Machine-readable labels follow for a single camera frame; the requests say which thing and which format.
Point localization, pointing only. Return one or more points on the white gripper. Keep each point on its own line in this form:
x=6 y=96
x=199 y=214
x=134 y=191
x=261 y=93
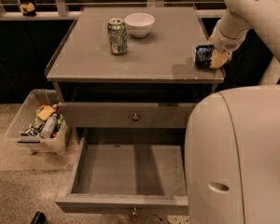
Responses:
x=226 y=42

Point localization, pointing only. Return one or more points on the blue pepsi can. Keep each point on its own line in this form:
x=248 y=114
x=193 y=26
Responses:
x=203 y=55

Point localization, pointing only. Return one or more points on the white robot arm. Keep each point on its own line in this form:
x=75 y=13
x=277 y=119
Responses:
x=232 y=144

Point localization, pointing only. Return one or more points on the green soda can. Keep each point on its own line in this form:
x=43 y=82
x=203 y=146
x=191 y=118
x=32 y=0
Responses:
x=117 y=35

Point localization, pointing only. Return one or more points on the open grey drawer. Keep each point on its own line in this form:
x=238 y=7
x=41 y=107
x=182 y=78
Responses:
x=128 y=171

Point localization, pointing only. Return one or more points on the white diagonal pole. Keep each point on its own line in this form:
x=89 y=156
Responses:
x=272 y=73

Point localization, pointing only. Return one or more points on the white ceramic bowl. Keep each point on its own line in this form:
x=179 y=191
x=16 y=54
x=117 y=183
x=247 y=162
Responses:
x=139 y=24

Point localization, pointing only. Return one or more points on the yellow sponge in bin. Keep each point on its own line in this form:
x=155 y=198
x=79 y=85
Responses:
x=46 y=112

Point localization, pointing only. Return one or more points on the white bottle in bin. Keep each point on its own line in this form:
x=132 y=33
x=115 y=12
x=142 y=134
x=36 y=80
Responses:
x=49 y=126

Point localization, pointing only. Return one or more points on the yellow black object on ledge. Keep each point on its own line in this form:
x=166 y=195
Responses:
x=27 y=8

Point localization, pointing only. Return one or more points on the clear plastic bin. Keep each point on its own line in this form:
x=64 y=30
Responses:
x=25 y=129

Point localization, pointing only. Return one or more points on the black object on floor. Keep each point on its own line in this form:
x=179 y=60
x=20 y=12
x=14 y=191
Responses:
x=39 y=218

